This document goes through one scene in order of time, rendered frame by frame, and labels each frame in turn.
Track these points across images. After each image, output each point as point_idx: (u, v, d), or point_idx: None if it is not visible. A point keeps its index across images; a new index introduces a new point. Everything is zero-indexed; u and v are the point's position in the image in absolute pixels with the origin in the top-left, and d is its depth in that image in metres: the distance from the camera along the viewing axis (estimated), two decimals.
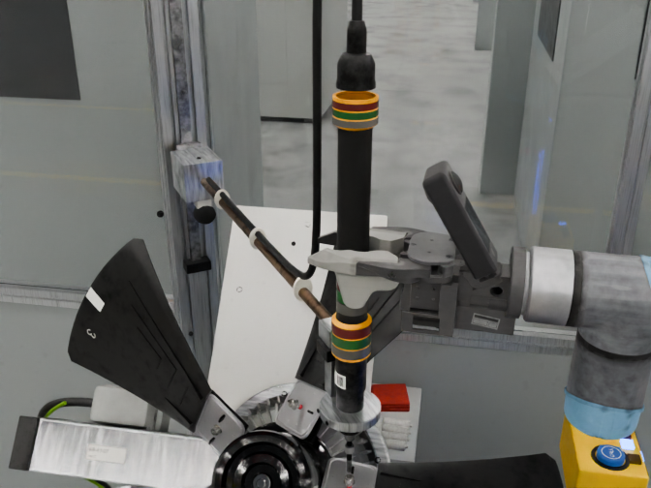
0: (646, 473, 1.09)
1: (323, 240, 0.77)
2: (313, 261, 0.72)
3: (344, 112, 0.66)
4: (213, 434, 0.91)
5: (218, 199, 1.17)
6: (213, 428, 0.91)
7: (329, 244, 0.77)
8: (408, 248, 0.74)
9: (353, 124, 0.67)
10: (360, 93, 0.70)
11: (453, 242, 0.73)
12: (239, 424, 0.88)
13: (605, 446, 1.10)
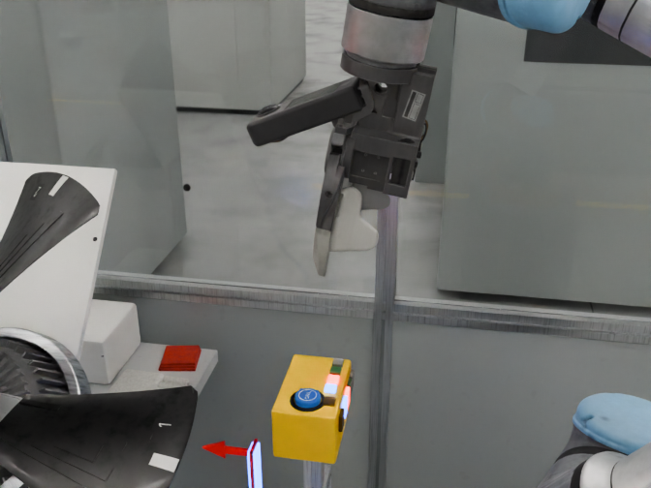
0: (343, 415, 1.12)
1: None
2: (321, 270, 0.70)
3: None
4: None
5: None
6: None
7: None
8: None
9: None
10: None
11: None
12: None
13: (305, 389, 1.12)
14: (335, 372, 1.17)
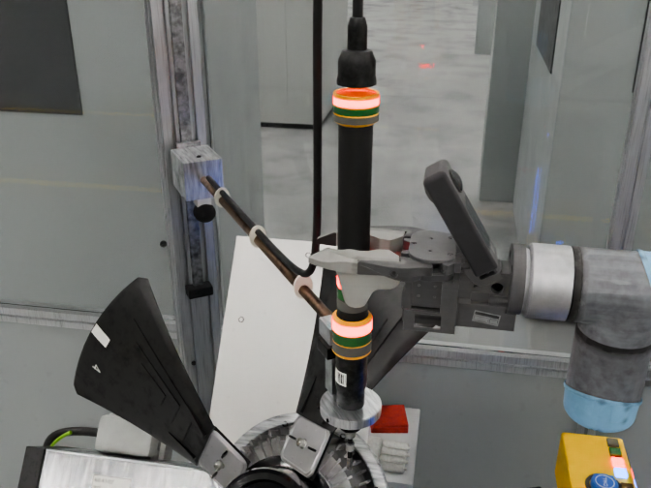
0: None
1: (322, 241, 0.77)
2: (314, 261, 0.73)
3: (345, 109, 0.66)
4: (296, 442, 0.93)
5: (218, 198, 1.17)
6: (301, 441, 0.93)
7: (328, 244, 0.77)
8: (408, 247, 0.74)
9: (354, 121, 0.66)
10: (361, 90, 0.69)
11: (453, 240, 0.74)
12: (311, 472, 0.89)
13: (600, 474, 1.12)
14: (617, 454, 1.17)
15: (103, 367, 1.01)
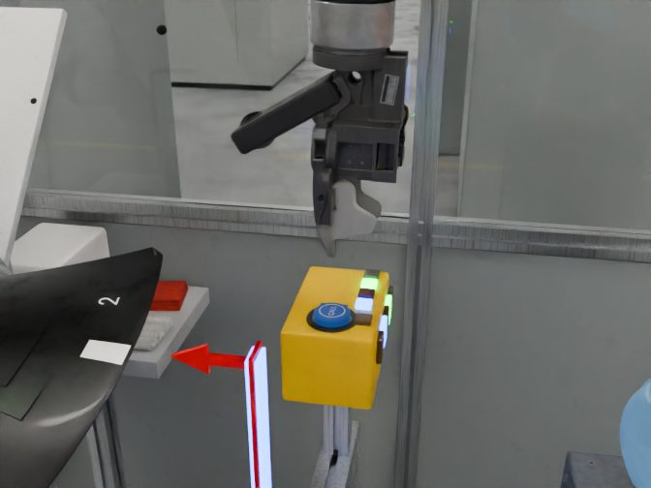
0: (383, 341, 0.78)
1: (331, 250, 0.75)
2: (329, 254, 0.74)
3: None
4: None
5: None
6: None
7: (334, 243, 0.75)
8: None
9: None
10: None
11: None
12: None
13: (328, 304, 0.79)
14: (369, 285, 0.84)
15: None
